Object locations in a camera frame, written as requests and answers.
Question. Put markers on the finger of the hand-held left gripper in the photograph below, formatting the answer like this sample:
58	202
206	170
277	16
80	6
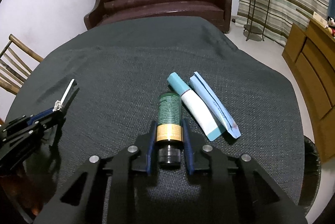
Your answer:
56	120
39	116

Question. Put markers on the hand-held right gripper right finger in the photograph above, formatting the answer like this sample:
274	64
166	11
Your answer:
188	145

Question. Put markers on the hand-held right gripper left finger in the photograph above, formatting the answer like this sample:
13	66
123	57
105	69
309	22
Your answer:
150	145

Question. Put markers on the thin white stick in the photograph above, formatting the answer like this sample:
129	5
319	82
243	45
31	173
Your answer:
67	90

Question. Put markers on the green bottle with black cap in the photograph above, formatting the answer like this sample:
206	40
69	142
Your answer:
168	114

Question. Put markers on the teal and white tube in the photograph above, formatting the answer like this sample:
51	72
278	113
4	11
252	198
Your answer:
193	106

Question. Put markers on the light blue paper packet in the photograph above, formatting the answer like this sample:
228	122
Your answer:
209	95

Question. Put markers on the black trash bin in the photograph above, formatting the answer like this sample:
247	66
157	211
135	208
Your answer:
312	166

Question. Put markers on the bamboo chair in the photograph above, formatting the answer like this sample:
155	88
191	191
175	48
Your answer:
26	48

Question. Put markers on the metal plant stand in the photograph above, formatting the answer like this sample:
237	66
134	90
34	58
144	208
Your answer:
252	30

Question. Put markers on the wooden cabinet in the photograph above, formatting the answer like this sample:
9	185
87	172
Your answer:
314	69

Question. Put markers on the small cream box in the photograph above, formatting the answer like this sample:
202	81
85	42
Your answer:
319	17

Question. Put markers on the mouse plush toy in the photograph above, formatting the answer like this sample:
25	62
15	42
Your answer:
331	23

